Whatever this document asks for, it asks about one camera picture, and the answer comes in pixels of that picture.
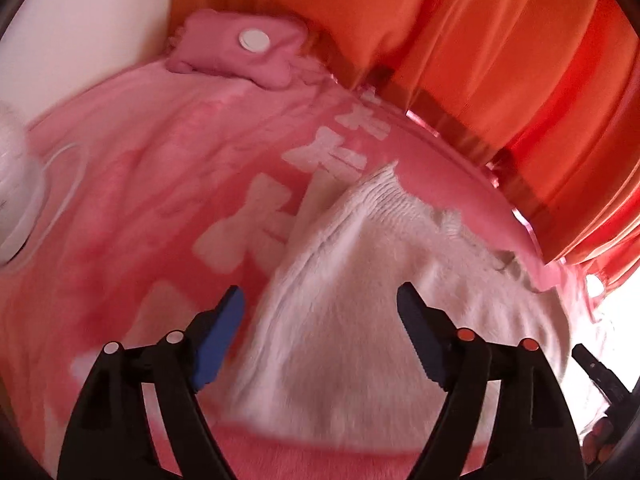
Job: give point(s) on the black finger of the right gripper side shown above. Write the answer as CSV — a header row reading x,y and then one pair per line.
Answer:
x,y
609,385

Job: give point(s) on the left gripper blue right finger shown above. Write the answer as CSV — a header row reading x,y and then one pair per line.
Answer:
x,y
533,436

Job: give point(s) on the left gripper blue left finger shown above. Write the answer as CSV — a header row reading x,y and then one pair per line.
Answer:
x,y
137,415

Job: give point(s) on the white fuzzy small sweater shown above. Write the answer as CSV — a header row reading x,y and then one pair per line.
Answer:
x,y
327,360

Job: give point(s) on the person's right hand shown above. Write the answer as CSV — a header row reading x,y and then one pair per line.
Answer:
x,y
599,444

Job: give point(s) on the pink floral bed blanket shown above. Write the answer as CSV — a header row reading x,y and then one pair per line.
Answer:
x,y
173,187

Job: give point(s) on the orange curtain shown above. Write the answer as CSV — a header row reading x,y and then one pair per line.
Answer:
x,y
545,92

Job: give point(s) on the pink pillow with white dot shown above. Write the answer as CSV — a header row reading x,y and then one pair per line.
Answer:
x,y
259,48

